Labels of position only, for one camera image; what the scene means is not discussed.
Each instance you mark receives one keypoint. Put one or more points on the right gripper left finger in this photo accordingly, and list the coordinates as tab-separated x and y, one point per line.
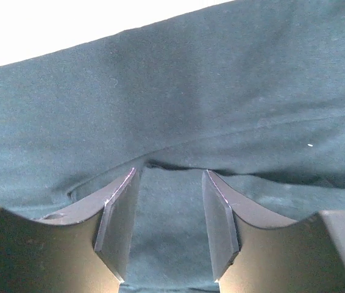
83	247

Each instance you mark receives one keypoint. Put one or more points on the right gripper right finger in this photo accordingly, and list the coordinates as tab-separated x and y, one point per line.
254	249

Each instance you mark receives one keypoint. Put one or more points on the black t shirt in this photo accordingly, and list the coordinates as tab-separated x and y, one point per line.
253	90

